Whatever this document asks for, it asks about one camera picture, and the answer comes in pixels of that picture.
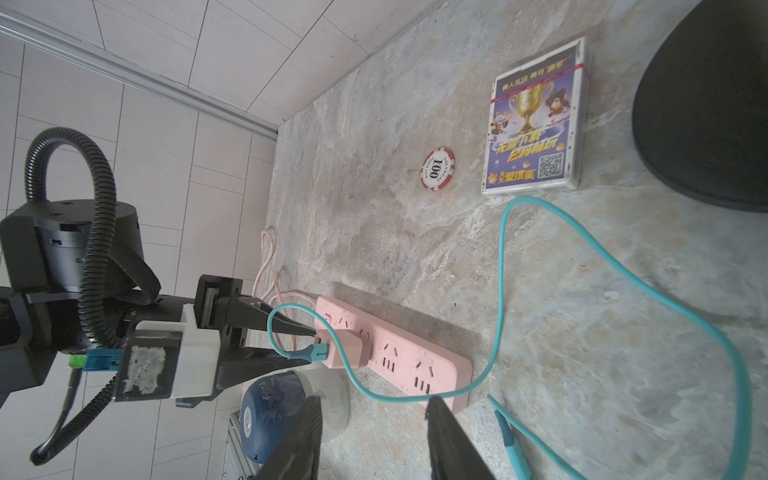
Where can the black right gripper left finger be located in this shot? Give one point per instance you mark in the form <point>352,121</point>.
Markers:
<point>297,454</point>

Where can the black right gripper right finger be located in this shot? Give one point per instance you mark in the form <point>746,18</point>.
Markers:
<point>451,453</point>

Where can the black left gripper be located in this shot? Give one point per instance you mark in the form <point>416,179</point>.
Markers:
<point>79,282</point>

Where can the pink power strip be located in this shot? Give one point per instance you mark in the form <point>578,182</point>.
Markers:
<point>410,363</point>

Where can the red white poker chip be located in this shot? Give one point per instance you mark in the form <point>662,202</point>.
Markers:
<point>437,169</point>

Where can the purple playing card box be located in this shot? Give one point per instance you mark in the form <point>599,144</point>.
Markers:
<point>536,117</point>

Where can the black microphone stand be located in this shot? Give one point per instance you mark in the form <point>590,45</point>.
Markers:
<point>699,118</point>

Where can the blue cordless meat grinder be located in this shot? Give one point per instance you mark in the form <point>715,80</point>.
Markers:
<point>270,404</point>

